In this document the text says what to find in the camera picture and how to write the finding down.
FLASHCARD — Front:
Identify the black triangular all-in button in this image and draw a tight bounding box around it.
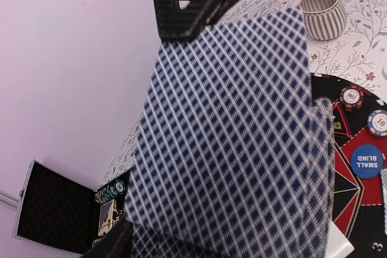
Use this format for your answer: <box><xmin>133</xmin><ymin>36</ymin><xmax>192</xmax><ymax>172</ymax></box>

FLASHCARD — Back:
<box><xmin>333</xmin><ymin>103</ymin><xmax>351</xmax><ymax>138</ymax></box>

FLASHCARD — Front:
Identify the blue white chip stack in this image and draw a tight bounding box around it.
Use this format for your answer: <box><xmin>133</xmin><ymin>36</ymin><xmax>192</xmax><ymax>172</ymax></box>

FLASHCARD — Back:
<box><xmin>367</xmin><ymin>109</ymin><xmax>387</xmax><ymax>137</ymax></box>

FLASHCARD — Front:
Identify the round red black poker mat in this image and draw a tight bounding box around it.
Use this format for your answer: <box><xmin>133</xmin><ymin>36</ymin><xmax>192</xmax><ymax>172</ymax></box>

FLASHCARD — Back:
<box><xmin>311</xmin><ymin>73</ymin><xmax>386</xmax><ymax>257</ymax></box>

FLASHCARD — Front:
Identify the floral table cover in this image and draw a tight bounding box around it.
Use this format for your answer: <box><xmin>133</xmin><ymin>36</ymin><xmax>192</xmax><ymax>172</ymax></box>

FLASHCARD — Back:
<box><xmin>101</xmin><ymin>0</ymin><xmax>387</xmax><ymax>183</ymax></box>

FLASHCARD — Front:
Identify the blue small blind button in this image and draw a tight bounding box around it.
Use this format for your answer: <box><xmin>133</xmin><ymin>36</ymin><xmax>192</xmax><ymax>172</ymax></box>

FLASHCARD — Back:
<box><xmin>351</xmin><ymin>144</ymin><xmax>384</xmax><ymax>179</ymax></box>

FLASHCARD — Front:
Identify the blue playing card deck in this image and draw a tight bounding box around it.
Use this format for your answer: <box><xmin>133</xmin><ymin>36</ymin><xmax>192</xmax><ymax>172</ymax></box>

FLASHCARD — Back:
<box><xmin>125</xmin><ymin>7</ymin><xmax>334</xmax><ymax>257</ymax></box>

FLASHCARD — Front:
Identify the boxed card deck in case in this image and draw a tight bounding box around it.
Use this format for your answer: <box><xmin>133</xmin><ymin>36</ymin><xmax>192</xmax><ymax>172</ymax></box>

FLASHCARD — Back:
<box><xmin>97</xmin><ymin>199</ymin><xmax>117</xmax><ymax>237</ymax></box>

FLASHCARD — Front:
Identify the aluminium poker chip case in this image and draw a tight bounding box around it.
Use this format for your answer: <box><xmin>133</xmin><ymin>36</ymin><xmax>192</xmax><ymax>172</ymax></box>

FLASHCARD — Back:
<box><xmin>13</xmin><ymin>160</ymin><xmax>130</xmax><ymax>254</ymax></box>

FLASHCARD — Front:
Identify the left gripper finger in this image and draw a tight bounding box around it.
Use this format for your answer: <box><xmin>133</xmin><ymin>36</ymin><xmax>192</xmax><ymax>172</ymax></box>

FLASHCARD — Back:
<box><xmin>81</xmin><ymin>218</ymin><xmax>133</xmax><ymax>258</ymax></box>

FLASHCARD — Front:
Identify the chip row in case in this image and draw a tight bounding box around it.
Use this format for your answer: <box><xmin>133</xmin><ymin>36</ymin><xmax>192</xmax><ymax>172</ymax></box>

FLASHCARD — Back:
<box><xmin>91</xmin><ymin>237</ymin><xmax>103</xmax><ymax>248</ymax></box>
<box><xmin>94</xmin><ymin>179</ymin><xmax>126</xmax><ymax>204</ymax></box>

